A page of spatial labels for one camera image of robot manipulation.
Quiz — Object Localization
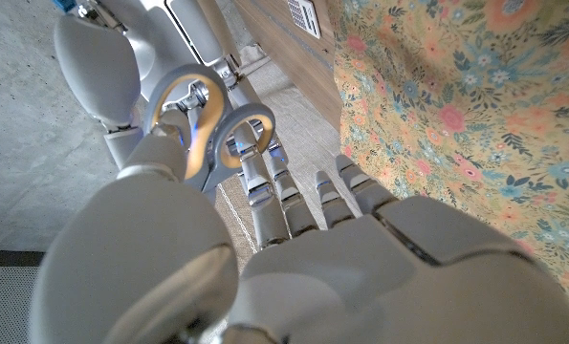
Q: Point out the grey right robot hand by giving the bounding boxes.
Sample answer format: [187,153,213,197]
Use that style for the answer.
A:
[53,0,267,169]

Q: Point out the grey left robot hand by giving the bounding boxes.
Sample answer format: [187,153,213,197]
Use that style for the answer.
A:
[28,109,569,344]

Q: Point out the orange grey handled scissors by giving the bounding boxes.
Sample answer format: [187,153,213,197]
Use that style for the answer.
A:
[142,64,276,192]

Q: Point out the floral orange fabric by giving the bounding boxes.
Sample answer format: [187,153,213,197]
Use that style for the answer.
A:
[329,0,569,321]

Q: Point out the small white calculator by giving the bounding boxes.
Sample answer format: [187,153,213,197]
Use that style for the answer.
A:
[285,0,322,40]

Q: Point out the beige striped curtain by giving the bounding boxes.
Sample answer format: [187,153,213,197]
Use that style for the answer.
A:
[214,45,361,254]

